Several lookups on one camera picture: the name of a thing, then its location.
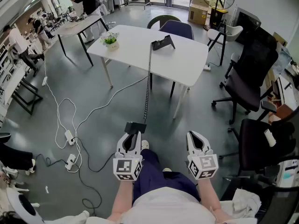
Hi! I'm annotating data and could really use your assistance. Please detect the black telephone handset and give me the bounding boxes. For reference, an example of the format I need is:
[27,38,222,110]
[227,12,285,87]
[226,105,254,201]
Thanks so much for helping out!
[124,122,147,135]

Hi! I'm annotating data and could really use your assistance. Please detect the white crumpled cloth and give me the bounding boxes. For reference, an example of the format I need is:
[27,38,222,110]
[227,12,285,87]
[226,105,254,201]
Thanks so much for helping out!
[219,188,262,219]

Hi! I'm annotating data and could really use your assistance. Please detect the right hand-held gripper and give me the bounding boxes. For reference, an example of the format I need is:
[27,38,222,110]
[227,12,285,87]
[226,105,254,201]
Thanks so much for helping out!
[186,131,219,180]

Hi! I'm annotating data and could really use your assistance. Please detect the brown cardboard box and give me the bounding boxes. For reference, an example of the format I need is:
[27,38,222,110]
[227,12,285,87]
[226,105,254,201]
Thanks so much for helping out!
[188,0,211,26]

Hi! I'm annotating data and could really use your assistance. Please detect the person's white shirt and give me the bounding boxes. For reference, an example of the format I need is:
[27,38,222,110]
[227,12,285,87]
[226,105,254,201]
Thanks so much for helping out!
[106,187,218,224]

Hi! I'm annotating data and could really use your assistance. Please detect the white round device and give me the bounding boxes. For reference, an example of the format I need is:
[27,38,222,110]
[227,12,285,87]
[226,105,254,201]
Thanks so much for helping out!
[6,187,45,224]

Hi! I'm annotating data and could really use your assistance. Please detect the black mesh-back chair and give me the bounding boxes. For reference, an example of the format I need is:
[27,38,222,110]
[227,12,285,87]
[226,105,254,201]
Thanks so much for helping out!
[219,183,299,224]

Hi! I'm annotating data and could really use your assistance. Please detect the black coiled phone cord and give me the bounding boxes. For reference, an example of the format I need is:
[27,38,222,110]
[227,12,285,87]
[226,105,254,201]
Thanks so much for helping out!
[142,42,155,124]

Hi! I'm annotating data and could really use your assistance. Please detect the small potted flower plant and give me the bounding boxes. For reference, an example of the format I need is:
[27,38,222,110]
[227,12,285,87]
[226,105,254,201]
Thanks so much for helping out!
[100,31,120,51]

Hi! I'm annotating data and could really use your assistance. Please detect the black floor cable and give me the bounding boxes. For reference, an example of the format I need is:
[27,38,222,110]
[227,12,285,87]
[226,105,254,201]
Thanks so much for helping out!
[35,136,117,216]

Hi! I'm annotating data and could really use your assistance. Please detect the grey table with black legs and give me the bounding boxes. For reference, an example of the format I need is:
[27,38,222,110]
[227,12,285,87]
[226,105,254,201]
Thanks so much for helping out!
[54,14,109,67]

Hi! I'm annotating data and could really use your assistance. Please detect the person's right forearm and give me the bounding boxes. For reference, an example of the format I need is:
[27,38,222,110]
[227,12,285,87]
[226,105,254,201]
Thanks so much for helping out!
[197,177,232,224]

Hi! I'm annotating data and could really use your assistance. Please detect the white chair with black legs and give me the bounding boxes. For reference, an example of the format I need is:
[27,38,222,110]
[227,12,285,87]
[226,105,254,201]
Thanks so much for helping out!
[206,23,244,66]

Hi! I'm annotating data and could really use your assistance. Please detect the black desk telephone base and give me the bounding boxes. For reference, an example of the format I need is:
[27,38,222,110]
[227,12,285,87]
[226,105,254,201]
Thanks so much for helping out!
[151,35,176,52]

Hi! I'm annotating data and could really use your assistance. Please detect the white rounded table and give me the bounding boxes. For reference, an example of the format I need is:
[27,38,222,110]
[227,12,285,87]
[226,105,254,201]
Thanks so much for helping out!
[86,24,209,120]

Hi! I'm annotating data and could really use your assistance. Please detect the white cardboard tube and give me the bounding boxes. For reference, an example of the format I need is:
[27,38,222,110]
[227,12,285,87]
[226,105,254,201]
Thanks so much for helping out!
[263,129,277,147]

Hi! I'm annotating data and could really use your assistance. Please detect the dark round-back chair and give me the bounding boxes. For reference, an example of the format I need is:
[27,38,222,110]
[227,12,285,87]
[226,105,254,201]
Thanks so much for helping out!
[146,14,182,30]

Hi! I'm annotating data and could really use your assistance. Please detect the thick white cable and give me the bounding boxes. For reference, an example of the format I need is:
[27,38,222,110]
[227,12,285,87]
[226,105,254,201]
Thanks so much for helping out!
[74,76,148,135]

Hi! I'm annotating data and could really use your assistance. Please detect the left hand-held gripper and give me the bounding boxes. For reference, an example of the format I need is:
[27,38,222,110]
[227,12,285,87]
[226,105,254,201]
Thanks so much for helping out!
[113,131,143,182]

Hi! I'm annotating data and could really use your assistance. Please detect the person's navy trousers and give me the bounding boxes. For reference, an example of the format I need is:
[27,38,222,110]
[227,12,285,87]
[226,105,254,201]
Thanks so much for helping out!
[132,148,201,207]

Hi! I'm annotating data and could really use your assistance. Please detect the dark round stool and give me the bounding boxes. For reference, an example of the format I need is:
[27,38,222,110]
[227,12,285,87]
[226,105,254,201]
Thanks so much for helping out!
[0,132,12,144]

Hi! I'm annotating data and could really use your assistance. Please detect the black headrest office chair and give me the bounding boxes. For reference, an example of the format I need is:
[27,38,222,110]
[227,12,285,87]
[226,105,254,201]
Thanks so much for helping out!
[211,31,280,126]

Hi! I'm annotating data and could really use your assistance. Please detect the person's left forearm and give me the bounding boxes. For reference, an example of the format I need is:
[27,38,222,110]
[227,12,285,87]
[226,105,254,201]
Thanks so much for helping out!
[107,180,135,223]

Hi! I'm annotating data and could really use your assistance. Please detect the black cabinet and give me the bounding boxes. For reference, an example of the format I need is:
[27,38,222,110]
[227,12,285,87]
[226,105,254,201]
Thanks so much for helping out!
[235,7,262,44]

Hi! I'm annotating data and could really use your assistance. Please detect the black bin with yellow lid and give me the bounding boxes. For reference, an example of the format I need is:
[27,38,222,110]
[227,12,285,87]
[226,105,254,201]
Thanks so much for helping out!
[210,7,228,29]

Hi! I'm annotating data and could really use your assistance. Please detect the white heater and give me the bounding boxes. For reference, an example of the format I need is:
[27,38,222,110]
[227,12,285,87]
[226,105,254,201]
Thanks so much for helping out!
[102,0,115,14]

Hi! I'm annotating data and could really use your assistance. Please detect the navy upholstered chair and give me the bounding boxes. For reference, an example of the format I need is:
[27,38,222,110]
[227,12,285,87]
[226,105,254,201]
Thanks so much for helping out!
[149,20,195,98]

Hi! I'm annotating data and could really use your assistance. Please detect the black mesh office chair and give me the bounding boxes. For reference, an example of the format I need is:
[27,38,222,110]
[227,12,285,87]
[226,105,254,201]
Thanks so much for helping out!
[219,112,299,189]

